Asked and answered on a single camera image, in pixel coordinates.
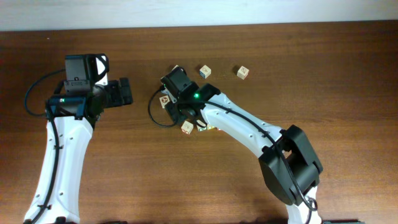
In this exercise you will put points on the wooden block blue left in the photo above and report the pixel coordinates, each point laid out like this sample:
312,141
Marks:
165,91

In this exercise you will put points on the wooden block far right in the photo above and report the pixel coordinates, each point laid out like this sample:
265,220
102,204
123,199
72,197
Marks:
242,72

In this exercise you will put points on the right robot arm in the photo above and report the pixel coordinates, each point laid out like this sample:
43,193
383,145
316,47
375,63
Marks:
289,164

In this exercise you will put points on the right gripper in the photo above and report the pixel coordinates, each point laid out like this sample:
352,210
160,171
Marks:
178,118

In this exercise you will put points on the wooden block plain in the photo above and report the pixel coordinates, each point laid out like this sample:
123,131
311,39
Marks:
187,127

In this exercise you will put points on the wooden block blue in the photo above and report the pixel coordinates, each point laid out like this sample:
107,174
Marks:
205,71
165,91

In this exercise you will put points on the wooden block blue top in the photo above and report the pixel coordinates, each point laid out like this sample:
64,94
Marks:
205,71

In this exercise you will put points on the wooden block brown picture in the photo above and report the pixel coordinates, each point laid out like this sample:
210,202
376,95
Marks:
164,100

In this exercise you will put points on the wooden block green letter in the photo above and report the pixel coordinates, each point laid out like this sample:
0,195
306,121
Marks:
201,126

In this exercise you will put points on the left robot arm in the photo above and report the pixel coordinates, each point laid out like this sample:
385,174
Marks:
71,113

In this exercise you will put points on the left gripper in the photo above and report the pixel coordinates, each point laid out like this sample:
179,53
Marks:
117,98

